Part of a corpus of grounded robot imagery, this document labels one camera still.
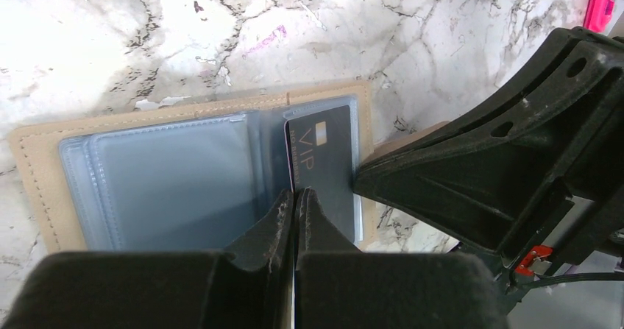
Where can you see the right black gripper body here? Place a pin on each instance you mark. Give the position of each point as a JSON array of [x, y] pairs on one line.
[[580, 214]]

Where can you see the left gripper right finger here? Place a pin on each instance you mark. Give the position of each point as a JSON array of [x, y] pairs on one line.
[[339, 286]]

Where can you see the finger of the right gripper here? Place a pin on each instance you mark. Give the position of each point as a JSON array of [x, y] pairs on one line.
[[494, 175]]

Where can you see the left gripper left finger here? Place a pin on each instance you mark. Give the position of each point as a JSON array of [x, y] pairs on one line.
[[240, 286]]

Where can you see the beige card holder wallet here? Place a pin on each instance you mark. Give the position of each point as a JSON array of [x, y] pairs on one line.
[[186, 177]]

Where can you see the black VIP credit card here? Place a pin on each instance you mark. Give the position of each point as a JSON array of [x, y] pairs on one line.
[[322, 151]]

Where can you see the pink marker pen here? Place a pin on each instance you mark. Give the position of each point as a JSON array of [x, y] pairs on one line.
[[598, 14]]

